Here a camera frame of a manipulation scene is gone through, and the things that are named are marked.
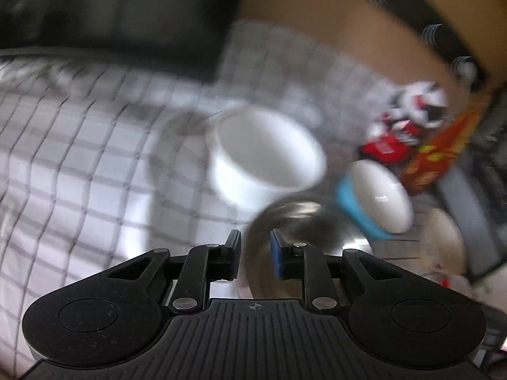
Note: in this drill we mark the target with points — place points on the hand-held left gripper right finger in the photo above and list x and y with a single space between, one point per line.
278 255

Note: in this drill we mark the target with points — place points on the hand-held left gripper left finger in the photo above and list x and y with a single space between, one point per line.
234 259

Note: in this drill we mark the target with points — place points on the stainless steel bowl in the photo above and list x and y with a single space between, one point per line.
307 221

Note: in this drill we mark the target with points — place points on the large white bowl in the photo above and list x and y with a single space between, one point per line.
265 146

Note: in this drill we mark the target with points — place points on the blue and white bowl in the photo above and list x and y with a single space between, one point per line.
380 194

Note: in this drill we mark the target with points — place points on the pale yellow plate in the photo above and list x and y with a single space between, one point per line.
443 241

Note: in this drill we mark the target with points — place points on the dark soda bottle red label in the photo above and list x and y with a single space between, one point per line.
384 149
402 126

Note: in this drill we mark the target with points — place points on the red snack box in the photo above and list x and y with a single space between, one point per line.
439 154

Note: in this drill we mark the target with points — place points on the black checked white tablecloth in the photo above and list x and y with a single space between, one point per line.
79 146

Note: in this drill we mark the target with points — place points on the red snack packet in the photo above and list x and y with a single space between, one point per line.
422 101

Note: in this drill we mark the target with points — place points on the brown cardboard box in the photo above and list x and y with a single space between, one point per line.
348 35

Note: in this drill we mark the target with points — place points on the dark cloth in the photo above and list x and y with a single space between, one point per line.
119 8

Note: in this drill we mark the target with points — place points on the black cloth white arc print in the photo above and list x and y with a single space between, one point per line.
420 12

